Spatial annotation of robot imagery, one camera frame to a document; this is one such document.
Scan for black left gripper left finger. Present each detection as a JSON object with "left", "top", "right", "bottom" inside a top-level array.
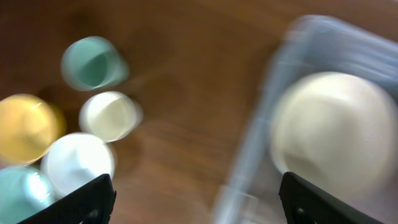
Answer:
[{"left": 18, "top": 174, "right": 117, "bottom": 224}]

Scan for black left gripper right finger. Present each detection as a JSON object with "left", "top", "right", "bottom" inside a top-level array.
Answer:
[{"left": 279, "top": 172, "right": 382, "bottom": 224}]

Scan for cream bowl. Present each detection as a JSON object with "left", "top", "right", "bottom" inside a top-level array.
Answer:
[{"left": 270, "top": 72, "right": 397, "bottom": 200}]

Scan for cream white plastic cup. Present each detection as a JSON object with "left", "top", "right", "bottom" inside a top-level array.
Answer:
[{"left": 78, "top": 91, "right": 144, "bottom": 142}]

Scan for mint green plastic cup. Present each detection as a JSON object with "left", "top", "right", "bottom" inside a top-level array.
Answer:
[{"left": 60, "top": 36, "right": 129, "bottom": 91}]

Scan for clear plastic storage container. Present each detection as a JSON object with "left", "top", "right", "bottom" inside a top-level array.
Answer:
[{"left": 213, "top": 15, "right": 397, "bottom": 223}]

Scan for white small bowl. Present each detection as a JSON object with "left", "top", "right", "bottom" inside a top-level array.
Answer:
[{"left": 40, "top": 133, "right": 116, "bottom": 198}]

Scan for light teal small bowl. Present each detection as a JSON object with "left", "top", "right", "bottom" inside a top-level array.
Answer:
[{"left": 1, "top": 166, "right": 55, "bottom": 224}]

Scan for yellow small bowl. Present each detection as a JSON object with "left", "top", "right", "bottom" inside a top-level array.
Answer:
[{"left": 1, "top": 94, "right": 66, "bottom": 168}]

